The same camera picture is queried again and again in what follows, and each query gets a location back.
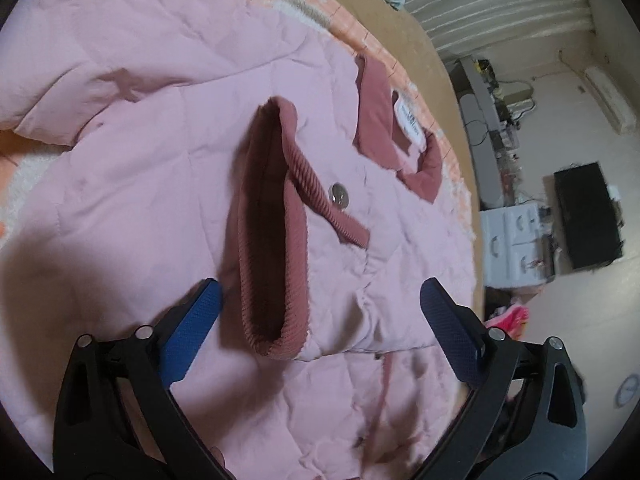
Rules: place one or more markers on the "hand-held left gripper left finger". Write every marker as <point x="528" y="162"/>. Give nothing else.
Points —
<point x="192" y="330"/>

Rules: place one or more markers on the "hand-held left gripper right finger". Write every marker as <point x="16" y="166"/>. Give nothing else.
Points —
<point x="450" y="330"/>

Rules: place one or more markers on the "pink quilted jacket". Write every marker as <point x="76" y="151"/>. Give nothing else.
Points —
<point x="150" y="160"/>

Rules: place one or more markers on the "bright pink clothes heap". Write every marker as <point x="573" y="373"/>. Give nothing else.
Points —
<point x="510" y="317"/>

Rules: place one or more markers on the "white drawer cabinet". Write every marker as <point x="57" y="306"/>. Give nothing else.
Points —
<point x="505" y="245"/>

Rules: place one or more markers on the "grey vanity desk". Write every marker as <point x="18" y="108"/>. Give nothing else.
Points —
<point x="482" y="160"/>

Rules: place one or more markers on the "black flat television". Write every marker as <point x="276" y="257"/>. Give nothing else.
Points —
<point x="587" y="215"/>

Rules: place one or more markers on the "clutter of small desk items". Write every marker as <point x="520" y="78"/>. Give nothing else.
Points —
<point x="505" y="105"/>

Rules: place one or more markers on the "white air conditioner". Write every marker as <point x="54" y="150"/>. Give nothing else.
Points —
<point x="610" y="97"/>

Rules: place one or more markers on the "white pleated curtain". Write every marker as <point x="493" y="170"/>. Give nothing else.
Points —
<point x="500" y="5"/>

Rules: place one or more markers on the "orange checked blanket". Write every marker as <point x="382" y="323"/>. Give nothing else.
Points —
<point x="320" y="5"/>

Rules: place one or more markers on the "round white wall clock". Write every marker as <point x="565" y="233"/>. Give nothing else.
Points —
<point x="629" y="391"/>

